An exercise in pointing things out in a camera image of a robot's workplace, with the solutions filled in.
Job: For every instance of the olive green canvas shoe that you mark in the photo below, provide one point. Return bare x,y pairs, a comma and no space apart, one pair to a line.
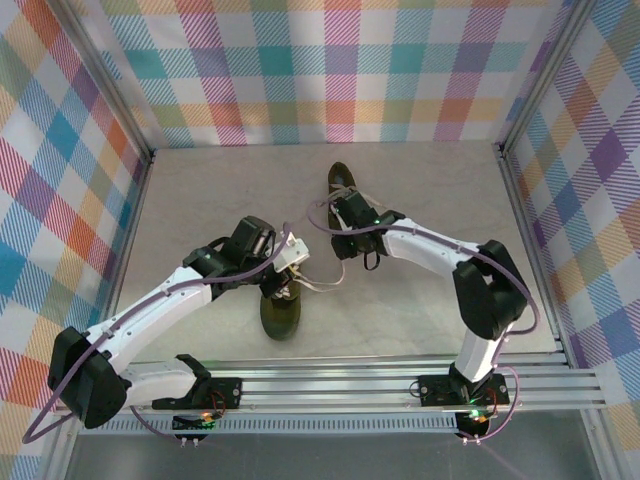
280,322
337,172

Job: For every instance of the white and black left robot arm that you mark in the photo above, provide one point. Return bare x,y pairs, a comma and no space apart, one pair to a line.
150,310

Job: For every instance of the white shoelace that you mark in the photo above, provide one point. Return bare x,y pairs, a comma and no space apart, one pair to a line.
345,191
286,294

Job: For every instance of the small controller board with LEDs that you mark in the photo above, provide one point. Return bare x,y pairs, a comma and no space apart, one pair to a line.
192,423
475,420

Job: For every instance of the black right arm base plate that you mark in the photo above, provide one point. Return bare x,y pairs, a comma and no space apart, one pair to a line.
435,390

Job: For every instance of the aluminium side rail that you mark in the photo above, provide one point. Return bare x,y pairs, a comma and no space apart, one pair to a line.
511,180
142,180

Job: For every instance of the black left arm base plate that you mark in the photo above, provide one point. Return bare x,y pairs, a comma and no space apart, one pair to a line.
227,392

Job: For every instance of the aluminium corner post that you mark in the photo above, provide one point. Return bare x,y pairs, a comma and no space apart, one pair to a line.
541,75
105,75

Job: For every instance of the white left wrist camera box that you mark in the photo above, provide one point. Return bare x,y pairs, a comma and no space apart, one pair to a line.
295,252

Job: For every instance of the aluminium mounting rail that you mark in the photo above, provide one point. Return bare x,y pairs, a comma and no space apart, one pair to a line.
325,390

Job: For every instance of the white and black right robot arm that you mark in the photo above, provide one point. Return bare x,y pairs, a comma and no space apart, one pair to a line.
430,245

